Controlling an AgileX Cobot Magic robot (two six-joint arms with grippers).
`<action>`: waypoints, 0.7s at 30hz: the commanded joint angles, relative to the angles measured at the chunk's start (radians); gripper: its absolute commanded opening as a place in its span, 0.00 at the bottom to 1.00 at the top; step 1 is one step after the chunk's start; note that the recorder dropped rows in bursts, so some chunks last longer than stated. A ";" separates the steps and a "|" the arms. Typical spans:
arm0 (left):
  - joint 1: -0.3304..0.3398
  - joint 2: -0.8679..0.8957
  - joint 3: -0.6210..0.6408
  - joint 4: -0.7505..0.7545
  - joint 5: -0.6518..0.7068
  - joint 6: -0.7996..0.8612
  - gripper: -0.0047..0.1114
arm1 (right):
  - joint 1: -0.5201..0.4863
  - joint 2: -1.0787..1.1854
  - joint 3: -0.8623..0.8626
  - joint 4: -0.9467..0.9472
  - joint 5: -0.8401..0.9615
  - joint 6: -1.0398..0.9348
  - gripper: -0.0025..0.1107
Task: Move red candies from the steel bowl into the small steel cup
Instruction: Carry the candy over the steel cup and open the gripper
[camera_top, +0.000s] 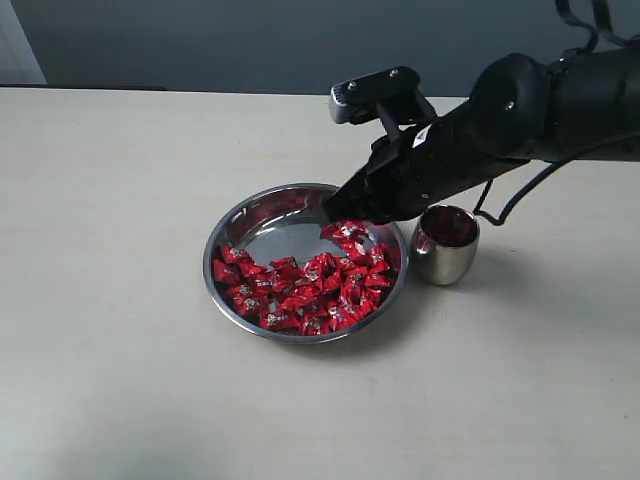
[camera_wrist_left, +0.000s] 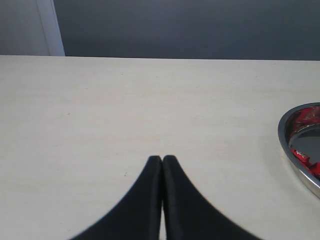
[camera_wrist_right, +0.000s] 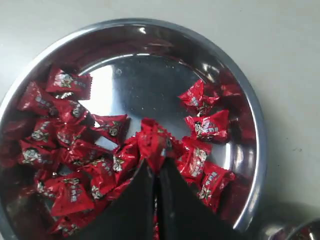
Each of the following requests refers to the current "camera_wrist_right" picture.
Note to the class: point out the round stainless steel plate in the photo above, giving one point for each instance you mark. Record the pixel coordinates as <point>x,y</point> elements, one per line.
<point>57,175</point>

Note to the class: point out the red candy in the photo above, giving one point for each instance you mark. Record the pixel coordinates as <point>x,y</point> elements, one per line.
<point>200,98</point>
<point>212,128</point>
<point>213,183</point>
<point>36,100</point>
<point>112,127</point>
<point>60,81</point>
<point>156,144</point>

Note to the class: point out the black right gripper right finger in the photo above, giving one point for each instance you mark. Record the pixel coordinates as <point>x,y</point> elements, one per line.
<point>182,216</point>

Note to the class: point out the stainless steel cup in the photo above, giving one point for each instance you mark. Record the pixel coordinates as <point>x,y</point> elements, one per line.
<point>309,230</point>

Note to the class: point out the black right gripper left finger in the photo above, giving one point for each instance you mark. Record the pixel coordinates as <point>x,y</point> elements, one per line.
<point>130,216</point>

